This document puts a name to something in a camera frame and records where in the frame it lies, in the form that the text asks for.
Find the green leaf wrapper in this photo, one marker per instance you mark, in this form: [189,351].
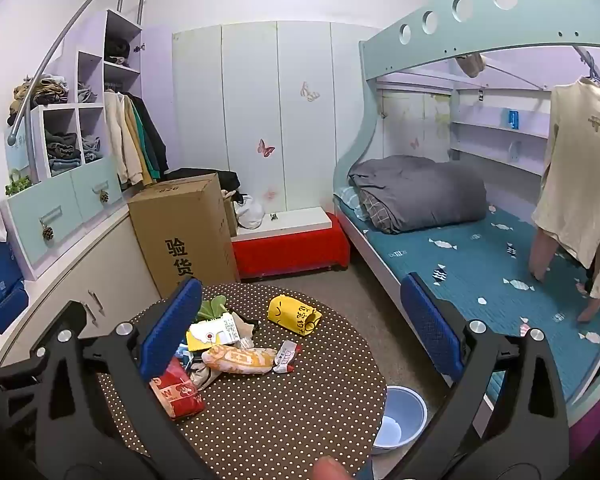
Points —
[212,309]

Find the red storage bench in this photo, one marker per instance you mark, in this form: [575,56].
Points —
[293,253]

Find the white wardrobe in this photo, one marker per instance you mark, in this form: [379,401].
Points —
[276,102]

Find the orange snack packet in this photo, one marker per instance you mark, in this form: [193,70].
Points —
[232,360]

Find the white plastic bag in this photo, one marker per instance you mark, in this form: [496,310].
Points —
[249,212]

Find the blue white medicine box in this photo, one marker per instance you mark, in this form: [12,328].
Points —
[183,355]

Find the small red white wrapper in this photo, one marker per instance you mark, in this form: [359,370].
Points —
[284,360]

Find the large cardboard box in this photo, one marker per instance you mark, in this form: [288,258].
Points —
[182,230]

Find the hanging jackets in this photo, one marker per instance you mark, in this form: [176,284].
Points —
[138,150]

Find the brown polka dot tablecloth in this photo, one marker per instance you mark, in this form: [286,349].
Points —
[276,426]

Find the right hand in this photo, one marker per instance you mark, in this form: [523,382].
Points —
[327,468]

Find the teal drawer cabinet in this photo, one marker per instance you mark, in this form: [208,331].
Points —
[48,218]

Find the teal bed mattress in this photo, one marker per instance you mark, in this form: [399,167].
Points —
[482,268]

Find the white cubby shelf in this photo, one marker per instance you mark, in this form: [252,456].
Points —
[98,54]

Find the red snack bag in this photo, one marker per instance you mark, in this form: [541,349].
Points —
[176,393]

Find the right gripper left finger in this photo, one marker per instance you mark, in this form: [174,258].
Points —
[82,408]

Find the grey folded quilt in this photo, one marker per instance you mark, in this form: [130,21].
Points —
[403,193]

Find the beige hanging shirt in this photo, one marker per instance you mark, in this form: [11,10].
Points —
[569,204]

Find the blue storage box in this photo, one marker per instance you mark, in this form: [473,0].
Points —
[0,274]

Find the curved white low cabinet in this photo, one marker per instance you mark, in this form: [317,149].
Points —
[105,270]

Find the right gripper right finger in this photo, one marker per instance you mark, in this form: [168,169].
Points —
[505,416]

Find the blue box on shelf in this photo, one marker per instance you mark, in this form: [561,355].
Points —
[513,119]

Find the yellow white carton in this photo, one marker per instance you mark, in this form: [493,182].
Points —
[204,334]

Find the teal bunk bed frame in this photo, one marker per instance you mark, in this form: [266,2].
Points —
[438,84]

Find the yellow paper bag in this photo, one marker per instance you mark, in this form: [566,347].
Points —
[294,315]

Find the blue plastic trash bin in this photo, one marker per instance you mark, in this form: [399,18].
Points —
[405,418]

